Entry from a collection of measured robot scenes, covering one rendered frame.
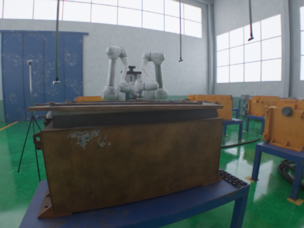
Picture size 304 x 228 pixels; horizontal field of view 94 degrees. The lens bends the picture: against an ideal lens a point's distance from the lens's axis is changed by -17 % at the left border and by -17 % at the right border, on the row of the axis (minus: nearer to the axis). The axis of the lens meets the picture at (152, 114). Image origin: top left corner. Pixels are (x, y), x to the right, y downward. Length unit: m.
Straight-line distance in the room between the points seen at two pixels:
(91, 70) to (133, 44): 3.06
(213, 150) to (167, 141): 0.46
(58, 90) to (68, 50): 2.28
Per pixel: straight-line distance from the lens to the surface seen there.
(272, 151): 2.96
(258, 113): 6.95
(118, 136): 1.10
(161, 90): 2.59
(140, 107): 1.03
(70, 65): 10.28
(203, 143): 1.42
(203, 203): 1.41
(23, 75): 10.70
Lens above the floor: 1.45
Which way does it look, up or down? 7 degrees down
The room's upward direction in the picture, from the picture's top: straight up
